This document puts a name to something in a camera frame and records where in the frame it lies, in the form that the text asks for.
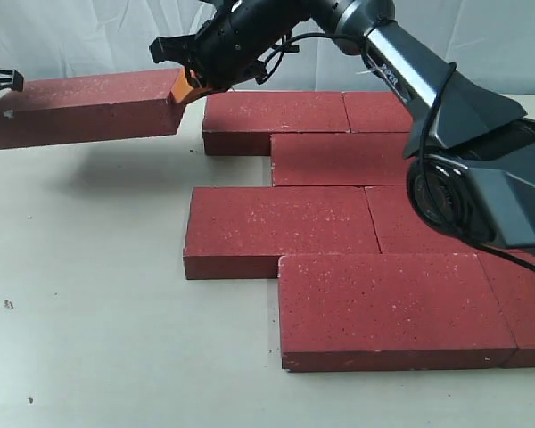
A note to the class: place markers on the red brick row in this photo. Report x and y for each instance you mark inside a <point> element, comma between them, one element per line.
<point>514,288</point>
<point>400,230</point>
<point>389,312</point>

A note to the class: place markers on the red brick middle row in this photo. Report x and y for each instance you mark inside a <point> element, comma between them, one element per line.
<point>400,230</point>

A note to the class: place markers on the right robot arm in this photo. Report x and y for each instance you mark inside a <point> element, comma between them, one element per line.
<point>472,151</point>

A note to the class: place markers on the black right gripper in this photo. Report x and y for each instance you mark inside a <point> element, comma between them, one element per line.
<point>225,51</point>

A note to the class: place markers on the red brick front right row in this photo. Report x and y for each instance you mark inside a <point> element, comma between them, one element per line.
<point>514,288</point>

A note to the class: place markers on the red brick front left row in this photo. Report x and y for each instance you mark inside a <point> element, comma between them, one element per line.
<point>389,312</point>

